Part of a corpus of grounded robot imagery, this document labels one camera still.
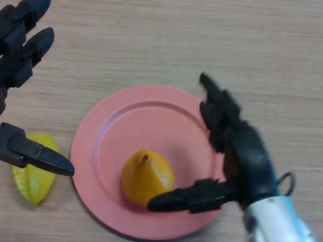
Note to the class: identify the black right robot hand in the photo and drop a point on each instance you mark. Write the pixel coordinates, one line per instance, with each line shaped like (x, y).
(248, 158)

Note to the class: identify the pink round plate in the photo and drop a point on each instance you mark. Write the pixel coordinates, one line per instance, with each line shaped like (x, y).
(114, 138)

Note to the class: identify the yellow starfruit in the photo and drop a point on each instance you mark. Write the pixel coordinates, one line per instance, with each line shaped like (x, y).
(31, 185)

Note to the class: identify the yellow pear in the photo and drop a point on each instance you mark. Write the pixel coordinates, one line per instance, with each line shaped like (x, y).
(145, 177)

